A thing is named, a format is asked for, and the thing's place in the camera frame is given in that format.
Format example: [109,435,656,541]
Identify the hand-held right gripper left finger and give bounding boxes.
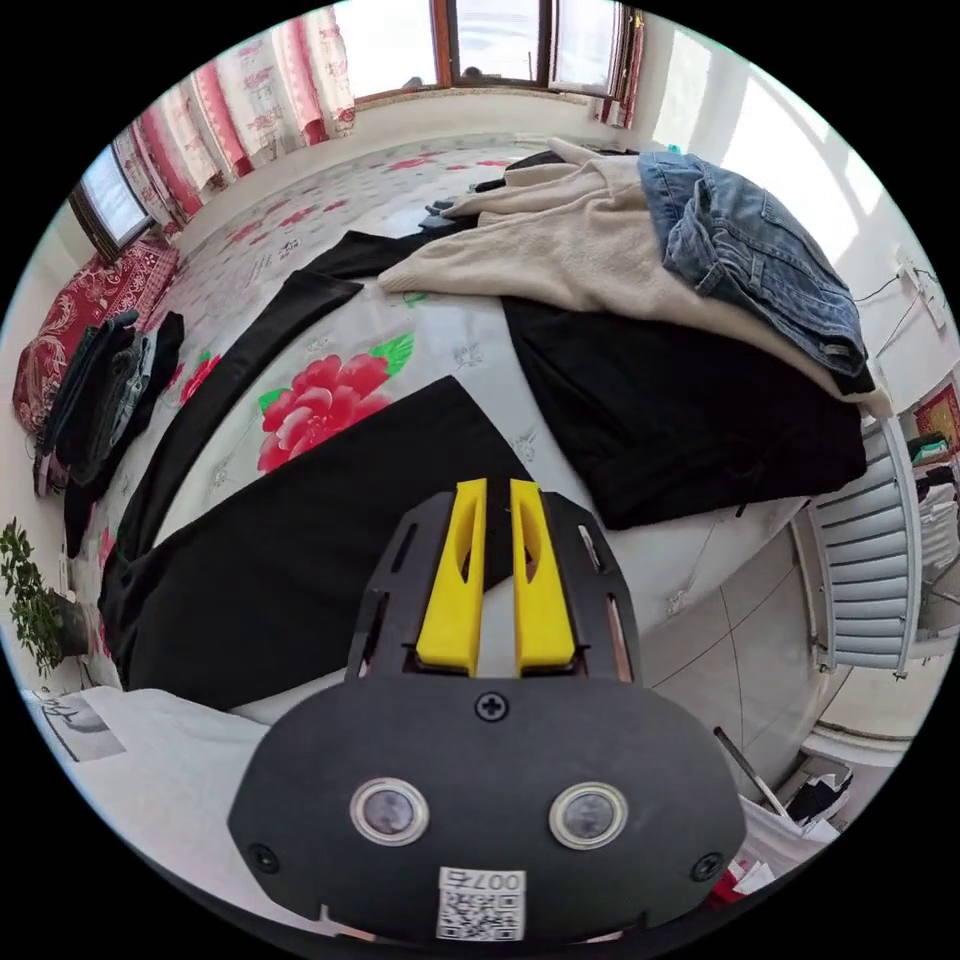
[416,479,490,677]

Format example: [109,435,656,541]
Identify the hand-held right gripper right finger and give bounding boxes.
[510,479,580,677]

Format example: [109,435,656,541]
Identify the black pants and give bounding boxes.
[97,269,538,711]

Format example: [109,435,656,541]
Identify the bed with floral sheet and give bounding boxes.
[44,134,894,751]

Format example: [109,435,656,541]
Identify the white radiator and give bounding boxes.
[806,418,925,670]

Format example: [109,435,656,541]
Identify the person's body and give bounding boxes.
[22,685,303,928]

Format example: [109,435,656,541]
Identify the pile of dark folded clothes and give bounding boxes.
[33,310,186,558]

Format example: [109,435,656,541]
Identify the shelf with clutter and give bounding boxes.
[899,382,960,609]

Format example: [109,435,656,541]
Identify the green potted plant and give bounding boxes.
[0,517,88,678]

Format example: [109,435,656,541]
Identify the red patterned pillow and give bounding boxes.
[11,238,181,438]

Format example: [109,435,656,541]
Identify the small wooden framed window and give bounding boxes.
[67,142,157,264]

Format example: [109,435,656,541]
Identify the pink striped floral curtain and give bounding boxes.
[112,5,358,235]

